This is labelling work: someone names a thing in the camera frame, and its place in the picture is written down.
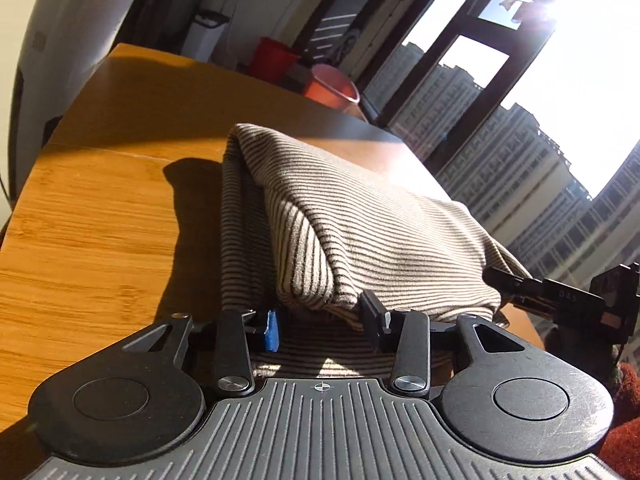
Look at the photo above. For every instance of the striped pants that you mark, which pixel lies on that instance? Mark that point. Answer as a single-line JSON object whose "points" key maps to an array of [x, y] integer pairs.
{"points": [[360, 220]]}

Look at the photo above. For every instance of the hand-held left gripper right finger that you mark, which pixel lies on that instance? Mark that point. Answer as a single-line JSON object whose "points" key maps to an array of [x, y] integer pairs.
{"points": [[377, 322]]}

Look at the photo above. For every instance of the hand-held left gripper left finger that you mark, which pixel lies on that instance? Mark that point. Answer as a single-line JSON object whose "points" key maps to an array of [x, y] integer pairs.
{"points": [[271, 332]]}

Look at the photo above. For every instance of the black window frame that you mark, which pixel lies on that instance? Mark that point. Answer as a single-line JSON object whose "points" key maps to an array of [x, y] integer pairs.
{"points": [[440, 45]]}

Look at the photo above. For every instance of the red bucket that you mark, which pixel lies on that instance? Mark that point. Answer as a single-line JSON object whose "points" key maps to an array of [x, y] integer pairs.
{"points": [[270, 60]]}

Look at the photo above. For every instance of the white trash bin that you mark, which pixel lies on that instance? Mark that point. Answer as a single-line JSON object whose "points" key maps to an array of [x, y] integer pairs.
{"points": [[205, 40]]}

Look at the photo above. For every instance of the pink basin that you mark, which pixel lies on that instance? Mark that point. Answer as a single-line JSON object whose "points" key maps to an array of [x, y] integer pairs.
{"points": [[327, 87]]}

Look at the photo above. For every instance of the dark door with glass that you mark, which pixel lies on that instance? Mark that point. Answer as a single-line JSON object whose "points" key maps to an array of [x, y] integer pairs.
{"points": [[340, 15]]}

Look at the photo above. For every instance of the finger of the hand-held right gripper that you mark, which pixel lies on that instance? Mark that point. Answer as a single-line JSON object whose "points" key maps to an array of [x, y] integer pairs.
{"points": [[515, 287]]}

